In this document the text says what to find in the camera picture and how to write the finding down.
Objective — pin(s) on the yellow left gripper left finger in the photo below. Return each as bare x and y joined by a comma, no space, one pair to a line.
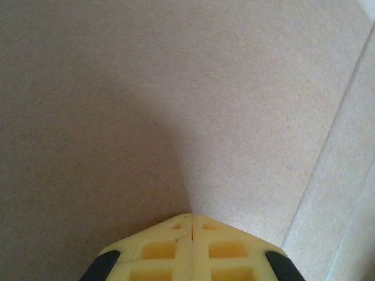
164,263

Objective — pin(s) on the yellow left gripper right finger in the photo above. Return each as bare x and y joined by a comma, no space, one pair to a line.
222,263

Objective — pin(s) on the brown cardboard box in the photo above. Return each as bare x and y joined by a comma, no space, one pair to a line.
146,102

